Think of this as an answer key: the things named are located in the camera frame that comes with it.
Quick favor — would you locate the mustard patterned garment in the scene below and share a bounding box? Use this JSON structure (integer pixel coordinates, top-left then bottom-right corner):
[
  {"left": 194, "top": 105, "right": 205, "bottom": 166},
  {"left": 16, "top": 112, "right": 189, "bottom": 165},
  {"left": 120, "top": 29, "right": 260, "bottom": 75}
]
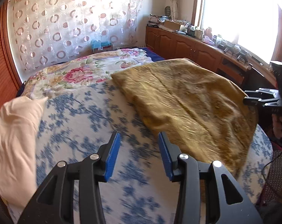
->
[{"left": 112, "top": 59, "right": 258, "bottom": 177}]

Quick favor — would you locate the person's right hand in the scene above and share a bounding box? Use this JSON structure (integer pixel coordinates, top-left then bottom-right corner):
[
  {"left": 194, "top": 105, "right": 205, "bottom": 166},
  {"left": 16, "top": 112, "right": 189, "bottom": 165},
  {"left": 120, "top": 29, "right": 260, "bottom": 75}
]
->
[{"left": 272, "top": 114, "right": 282, "bottom": 139}]

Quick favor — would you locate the pale pink pillow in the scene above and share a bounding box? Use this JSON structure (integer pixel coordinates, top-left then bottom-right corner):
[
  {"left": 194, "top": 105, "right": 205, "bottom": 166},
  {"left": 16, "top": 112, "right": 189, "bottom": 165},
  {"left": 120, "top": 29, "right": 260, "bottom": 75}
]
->
[{"left": 0, "top": 96, "right": 48, "bottom": 208}]

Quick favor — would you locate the blue floral white bedsheet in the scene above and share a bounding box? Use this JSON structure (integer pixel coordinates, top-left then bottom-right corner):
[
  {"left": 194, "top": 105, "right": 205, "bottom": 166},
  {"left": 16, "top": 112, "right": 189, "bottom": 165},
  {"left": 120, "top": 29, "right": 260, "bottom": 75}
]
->
[{"left": 7, "top": 79, "right": 274, "bottom": 224}]

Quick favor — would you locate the wooden low cabinet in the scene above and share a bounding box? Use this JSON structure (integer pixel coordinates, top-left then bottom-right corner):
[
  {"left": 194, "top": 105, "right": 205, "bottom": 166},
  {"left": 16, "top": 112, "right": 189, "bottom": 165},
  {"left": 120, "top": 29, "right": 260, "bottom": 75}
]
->
[{"left": 145, "top": 26, "right": 276, "bottom": 90}]

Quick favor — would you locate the wooden slatted wardrobe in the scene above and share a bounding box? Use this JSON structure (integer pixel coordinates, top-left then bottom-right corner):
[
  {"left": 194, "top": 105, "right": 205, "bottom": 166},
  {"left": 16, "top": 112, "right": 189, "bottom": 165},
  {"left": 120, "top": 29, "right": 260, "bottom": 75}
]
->
[{"left": 0, "top": 0, "right": 22, "bottom": 108}]

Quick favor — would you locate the cardboard box on cabinet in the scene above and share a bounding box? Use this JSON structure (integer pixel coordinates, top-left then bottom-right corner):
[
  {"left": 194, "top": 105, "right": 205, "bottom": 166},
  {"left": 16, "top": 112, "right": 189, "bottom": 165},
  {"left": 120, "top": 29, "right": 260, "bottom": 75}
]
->
[{"left": 163, "top": 20, "right": 187, "bottom": 31}]

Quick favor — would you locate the navy blue blanket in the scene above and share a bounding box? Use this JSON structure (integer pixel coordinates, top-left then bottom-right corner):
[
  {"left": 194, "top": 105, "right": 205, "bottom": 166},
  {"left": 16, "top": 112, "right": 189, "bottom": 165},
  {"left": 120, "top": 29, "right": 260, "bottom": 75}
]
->
[{"left": 141, "top": 47, "right": 165, "bottom": 62}]

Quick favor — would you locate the pink floral quilt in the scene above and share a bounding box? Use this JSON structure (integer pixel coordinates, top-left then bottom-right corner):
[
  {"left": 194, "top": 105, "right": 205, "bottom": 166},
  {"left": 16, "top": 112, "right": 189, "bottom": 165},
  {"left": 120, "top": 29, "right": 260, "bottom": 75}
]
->
[{"left": 22, "top": 48, "right": 153, "bottom": 99}]

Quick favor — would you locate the blue tissue box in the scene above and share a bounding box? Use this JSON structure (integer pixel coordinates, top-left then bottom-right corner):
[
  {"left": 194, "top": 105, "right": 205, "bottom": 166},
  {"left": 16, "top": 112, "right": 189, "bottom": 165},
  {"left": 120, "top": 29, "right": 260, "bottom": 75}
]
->
[{"left": 91, "top": 39, "right": 113, "bottom": 54}]

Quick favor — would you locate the sheer circle-patterned curtain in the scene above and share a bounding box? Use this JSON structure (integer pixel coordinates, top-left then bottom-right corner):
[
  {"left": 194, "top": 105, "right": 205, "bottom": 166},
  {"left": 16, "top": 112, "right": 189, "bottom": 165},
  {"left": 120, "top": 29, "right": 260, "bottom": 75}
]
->
[{"left": 8, "top": 0, "right": 142, "bottom": 77}]

